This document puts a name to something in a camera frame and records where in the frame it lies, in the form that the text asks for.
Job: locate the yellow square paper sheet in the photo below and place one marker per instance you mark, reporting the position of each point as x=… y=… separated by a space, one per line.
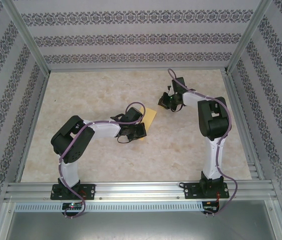
x=150 y=117

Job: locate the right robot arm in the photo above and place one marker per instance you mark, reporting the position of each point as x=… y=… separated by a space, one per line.
x=213 y=160

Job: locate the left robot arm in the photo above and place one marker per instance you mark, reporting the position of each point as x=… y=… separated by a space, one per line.
x=105 y=131

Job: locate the grey sheet metal tray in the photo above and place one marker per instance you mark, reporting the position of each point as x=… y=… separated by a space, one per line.
x=140 y=227

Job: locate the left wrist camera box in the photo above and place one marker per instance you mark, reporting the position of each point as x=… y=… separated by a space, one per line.
x=133 y=114

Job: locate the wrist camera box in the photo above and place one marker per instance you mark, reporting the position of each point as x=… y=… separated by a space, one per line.
x=133 y=114
x=178 y=85

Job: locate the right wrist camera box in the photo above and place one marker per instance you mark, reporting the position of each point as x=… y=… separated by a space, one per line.
x=178 y=85

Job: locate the aluminium mounting rail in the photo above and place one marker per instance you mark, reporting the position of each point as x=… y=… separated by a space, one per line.
x=140 y=191

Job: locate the right aluminium side rail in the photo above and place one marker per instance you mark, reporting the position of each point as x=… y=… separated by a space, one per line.
x=242 y=125

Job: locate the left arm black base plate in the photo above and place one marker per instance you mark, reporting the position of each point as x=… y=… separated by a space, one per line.
x=89 y=191

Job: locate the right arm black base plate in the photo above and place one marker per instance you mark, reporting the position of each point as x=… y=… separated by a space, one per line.
x=190 y=191

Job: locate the right aluminium frame post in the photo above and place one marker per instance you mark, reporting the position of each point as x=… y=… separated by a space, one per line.
x=248 y=35

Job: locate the aluminium frame post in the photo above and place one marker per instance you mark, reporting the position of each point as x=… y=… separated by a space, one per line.
x=248 y=35
x=28 y=32

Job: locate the left aluminium frame post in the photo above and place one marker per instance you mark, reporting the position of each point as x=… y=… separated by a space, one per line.
x=28 y=32

